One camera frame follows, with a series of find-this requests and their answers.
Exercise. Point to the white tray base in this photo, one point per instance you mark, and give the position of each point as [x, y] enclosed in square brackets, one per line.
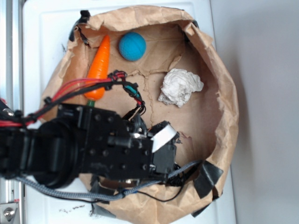
[46, 28]

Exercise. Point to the brown paper bag tray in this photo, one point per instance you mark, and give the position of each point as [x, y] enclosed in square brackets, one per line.
[207, 123]

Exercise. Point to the crumpled white paper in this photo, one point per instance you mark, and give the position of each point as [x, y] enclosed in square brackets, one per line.
[177, 87]

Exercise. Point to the aluminium frame rail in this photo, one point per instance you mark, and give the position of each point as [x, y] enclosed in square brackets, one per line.
[12, 193]

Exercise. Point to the blue ball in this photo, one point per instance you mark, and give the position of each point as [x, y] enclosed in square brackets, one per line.
[132, 46]

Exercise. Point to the orange plastic carrot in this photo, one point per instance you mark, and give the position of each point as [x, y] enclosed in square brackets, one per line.
[99, 70]

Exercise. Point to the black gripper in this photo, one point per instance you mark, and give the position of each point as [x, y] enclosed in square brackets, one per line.
[152, 152]

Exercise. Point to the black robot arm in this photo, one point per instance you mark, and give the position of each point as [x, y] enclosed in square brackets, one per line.
[87, 140]

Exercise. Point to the black mounting bracket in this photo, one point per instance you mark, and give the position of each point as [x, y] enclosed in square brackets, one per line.
[4, 107]

